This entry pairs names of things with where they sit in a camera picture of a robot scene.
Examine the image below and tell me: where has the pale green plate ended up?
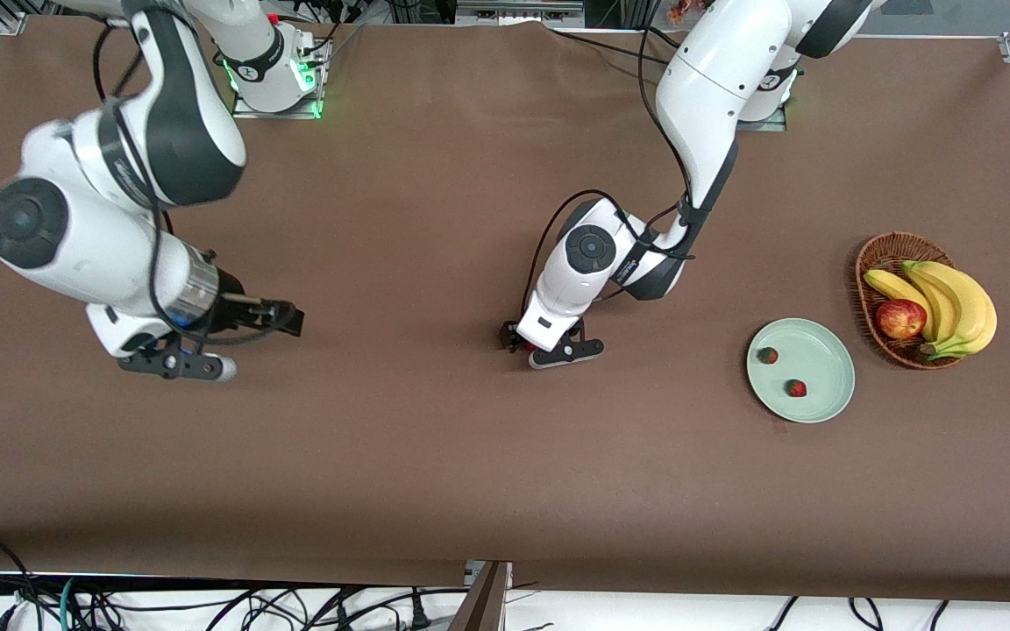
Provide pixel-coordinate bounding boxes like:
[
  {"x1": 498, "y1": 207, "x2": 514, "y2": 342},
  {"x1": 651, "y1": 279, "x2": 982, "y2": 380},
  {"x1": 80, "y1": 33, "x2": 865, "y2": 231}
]
[{"x1": 746, "y1": 317, "x2": 857, "y2": 425}]

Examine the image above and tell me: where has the brown wicker basket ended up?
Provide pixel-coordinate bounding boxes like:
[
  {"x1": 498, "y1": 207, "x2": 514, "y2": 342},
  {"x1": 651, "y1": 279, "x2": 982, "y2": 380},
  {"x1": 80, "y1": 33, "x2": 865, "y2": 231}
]
[{"x1": 856, "y1": 231, "x2": 966, "y2": 371}]

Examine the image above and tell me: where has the small yellow banana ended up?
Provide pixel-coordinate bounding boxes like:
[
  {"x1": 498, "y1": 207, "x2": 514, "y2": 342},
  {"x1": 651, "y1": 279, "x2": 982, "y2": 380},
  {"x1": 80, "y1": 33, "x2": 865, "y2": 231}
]
[{"x1": 863, "y1": 268, "x2": 935, "y2": 343}]

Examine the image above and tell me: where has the red apple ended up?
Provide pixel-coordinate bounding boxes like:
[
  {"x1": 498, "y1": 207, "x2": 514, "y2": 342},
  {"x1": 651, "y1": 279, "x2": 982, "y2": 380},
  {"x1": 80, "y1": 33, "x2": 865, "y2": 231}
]
[{"x1": 875, "y1": 299, "x2": 928, "y2": 341}]

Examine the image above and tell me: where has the large yellow banana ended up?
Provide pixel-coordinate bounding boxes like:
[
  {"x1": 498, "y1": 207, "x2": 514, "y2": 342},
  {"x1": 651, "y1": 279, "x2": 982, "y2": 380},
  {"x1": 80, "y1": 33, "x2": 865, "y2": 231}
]
[{"x1": 908, "y1": 260, "x2": 998, "y2": 361}]

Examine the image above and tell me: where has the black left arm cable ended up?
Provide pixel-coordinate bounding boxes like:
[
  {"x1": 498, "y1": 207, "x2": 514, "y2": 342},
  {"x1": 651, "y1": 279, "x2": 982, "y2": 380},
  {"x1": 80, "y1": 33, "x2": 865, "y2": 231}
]
[{"x1": 518, "y1": 0, "x2": 699, "y2": 325}]

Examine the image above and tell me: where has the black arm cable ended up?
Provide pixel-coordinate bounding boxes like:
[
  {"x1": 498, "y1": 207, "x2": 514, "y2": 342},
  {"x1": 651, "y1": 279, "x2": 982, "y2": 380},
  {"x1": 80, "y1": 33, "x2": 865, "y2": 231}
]
[
  {"x1": 518, "y1": 0, "x2": 699, "y2": 325},
  {"x1": 93, "y1": 18, "x2": 295, "y2": 344}
]

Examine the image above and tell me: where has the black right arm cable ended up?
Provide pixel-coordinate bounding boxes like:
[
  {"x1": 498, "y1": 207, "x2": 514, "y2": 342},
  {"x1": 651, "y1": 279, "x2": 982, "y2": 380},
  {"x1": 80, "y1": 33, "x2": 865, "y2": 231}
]
[{"x1": 93, "y1": 18, "x2": 295, "y2": 344}]

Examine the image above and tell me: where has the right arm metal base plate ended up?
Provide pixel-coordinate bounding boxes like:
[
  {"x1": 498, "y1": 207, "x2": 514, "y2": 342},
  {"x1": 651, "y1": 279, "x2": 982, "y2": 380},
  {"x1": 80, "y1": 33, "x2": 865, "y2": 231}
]
[{"x1": 231, "y1": 39, "x2": 324, "y2": 119}]

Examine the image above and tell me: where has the aluminium profile post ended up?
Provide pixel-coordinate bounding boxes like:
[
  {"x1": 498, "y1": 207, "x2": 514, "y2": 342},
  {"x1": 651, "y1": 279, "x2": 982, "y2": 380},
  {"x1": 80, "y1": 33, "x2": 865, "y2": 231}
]
[{"x1": 451, "y1": 561, "x2": 513, "y2": 631}]

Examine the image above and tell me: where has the long black table cable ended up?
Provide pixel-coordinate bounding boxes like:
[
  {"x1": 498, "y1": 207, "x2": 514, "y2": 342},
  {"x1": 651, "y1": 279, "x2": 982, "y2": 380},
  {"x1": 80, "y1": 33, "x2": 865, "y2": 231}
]
[{"x1": 549, "y1": 28, "x2": 672, "y2": 67}]

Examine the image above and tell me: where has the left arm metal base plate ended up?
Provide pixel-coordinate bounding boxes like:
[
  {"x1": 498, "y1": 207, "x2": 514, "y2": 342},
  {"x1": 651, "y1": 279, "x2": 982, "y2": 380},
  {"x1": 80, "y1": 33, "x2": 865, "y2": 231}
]
[{"x1": 737, "y1": 83, "x2": 788, "y2": 132}]

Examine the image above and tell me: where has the black base cable bundle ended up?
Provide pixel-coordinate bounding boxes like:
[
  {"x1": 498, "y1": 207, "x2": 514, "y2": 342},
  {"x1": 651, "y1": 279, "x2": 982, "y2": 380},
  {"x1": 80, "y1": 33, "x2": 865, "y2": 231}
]
[{"x1": 277, "y1": 0, "x2": 367, "y2": 58}]

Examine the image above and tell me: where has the aluminium frame rail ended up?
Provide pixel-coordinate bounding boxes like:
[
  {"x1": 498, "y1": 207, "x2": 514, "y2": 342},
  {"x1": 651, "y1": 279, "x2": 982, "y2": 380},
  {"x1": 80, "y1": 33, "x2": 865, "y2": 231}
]
[{"x1": 455, "y1": 0, "x2": 585, "y2": 27}]

